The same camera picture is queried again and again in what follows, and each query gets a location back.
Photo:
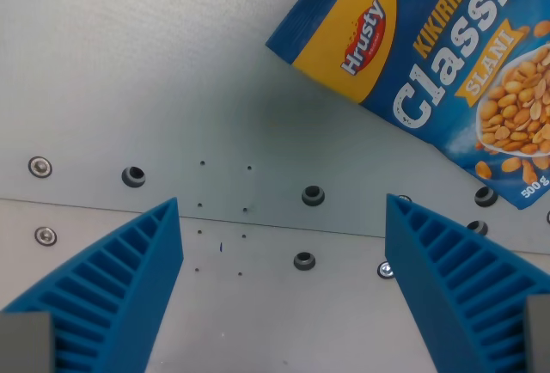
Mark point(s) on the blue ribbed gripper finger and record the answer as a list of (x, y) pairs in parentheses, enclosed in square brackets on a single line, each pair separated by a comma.
[(464, 287), (116, 283)]

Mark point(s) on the silver flat screw head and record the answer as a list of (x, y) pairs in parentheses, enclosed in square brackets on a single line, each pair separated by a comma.
[(45, 236), (385, 270), (40, 167)]

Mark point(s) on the grey rubber grommet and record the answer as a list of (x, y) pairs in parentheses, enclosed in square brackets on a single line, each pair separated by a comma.
[(304, 261), (133, 176), (313, 195)]

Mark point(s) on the blue peanut snack bag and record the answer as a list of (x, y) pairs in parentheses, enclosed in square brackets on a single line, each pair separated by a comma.
[(434, 59)]

